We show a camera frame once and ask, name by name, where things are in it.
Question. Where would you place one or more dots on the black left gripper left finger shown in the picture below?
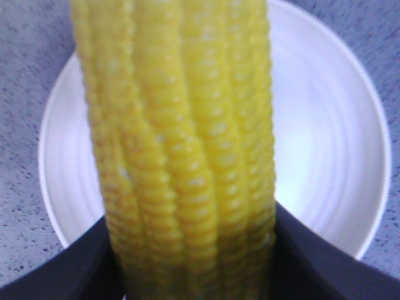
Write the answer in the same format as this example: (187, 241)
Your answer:
(84, 270)

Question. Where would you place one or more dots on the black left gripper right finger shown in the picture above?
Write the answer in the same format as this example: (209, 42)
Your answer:
(306, 266)

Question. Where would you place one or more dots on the yellow corn cob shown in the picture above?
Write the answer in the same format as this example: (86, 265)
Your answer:
(179, 96)

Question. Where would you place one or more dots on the white round plate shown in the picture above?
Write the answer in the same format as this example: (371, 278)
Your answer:
(333, 154)

